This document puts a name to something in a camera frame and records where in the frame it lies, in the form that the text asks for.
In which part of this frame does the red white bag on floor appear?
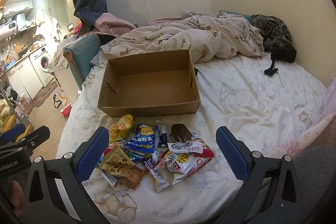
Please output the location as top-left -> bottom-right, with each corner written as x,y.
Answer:
60,104 -> 72,118

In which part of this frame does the dark brown snack packet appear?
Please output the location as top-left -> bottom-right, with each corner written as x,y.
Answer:
170,123 -> 191,143

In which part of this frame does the beige checked bear duvet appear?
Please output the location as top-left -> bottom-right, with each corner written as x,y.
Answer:
91,12 -> 264,68

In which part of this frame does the white rice cake packet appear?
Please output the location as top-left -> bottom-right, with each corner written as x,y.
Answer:
144,160 -> 170,193

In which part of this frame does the white washing machine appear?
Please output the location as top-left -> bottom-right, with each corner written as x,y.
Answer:
29,46 -> 53,88

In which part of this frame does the narrow white blue snack stick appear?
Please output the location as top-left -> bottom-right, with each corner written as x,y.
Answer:
156,119 -> 167,148

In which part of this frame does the pink cloth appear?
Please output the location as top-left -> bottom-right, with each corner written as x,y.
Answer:
93,12 -> 137,37

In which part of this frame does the wooden yellow chair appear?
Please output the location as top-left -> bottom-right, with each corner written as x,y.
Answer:
1,101 -> 33,144

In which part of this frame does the camouflage jacket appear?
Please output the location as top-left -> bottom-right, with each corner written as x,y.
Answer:
251,14 -> 297,76

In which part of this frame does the brown cardboard box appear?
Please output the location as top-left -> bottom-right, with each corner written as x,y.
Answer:
97,50 -> 201,117

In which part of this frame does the white kitchen cabinet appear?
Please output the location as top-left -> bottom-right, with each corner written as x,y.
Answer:
6,57 -> 43,99

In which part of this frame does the yellow brown cracker packet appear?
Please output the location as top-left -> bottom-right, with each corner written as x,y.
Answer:
99,146 -> 147,190

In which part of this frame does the brown floor mat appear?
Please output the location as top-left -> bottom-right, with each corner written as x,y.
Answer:
30,80 -> 58,107

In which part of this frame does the white red large snack bag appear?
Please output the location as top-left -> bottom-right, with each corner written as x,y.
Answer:
154,139 -> 215,185

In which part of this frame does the yellow snack bag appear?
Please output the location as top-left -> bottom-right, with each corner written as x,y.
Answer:
109,114 -> 135,143

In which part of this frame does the blue cartoon snack bag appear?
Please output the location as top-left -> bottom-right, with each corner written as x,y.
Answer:
125,123 -> 157,154

